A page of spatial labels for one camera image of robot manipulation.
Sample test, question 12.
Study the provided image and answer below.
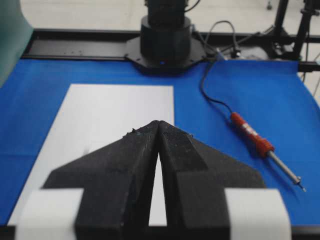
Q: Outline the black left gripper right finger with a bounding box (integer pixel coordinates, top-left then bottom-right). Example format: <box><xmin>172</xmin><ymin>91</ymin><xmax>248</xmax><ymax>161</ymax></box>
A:
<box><xmin>157</xmin><ymin>121</ymin><xmax>266</xmax><ymax>240</ymax></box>

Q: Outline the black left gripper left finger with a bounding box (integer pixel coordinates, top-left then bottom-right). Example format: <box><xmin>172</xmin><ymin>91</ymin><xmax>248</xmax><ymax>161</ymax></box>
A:
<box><xmin>43</xmin><ymin>120</ymin><xmax>159</xmax><ymax>240</ymax></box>

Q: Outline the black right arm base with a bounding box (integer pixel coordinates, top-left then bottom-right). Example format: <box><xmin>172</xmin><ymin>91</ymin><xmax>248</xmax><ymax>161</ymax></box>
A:
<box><xmin>124</xmin><ymin>0</ymin><xmax>206</xmax><ymax>73</ymax></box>

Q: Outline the black stand pole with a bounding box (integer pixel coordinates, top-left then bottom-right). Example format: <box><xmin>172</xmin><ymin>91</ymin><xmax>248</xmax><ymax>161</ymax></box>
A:
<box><xmin>265</xmin><ymin>0</ymin><xmax>320</xmax><ymax>60</ymax></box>

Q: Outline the green backdrop curtain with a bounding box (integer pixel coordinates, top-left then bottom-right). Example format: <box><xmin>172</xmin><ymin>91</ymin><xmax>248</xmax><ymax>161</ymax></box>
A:
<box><xmin>0</xmin><ymin>0</ymin><xmax>34</xmax><ymax>86</ymax></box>

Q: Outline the black soldering iron cable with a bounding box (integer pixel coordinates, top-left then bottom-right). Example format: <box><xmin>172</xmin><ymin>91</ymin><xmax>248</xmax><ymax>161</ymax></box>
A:
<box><xmin>199</xmin><ymin>20</ymin><xmax>242</xmax><ymax>118</ymax></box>

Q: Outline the black aluminium frame rail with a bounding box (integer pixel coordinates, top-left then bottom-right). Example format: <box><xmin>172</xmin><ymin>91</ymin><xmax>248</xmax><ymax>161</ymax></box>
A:
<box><xmin>22</xmin><ymin>29</ymin><xmax>320</xmax><ymax>62</ymax></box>

